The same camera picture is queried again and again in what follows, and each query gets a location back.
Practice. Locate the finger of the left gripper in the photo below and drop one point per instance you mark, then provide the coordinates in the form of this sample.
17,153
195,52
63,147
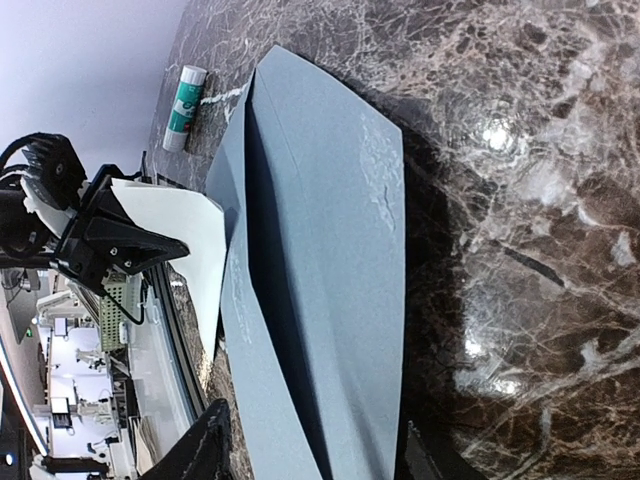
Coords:
102,237

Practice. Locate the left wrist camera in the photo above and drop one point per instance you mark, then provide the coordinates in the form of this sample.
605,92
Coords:
39,166

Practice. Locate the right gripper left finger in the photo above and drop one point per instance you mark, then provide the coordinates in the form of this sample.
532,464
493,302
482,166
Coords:
203,452

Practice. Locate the grey blue envelope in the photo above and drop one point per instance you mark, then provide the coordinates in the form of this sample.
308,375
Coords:
310,178

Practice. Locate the green white glue stick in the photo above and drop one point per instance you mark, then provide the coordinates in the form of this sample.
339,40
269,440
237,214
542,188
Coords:
184,107

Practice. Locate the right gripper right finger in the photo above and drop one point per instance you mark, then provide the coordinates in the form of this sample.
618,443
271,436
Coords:
432,457

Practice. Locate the black curved front rail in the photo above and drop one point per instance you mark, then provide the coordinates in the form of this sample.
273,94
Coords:
172,382

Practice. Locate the green perforated basket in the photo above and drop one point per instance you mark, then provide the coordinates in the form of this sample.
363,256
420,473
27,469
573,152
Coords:
123,293

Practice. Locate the white letter paper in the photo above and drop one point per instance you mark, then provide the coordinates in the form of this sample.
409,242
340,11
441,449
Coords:
198,222

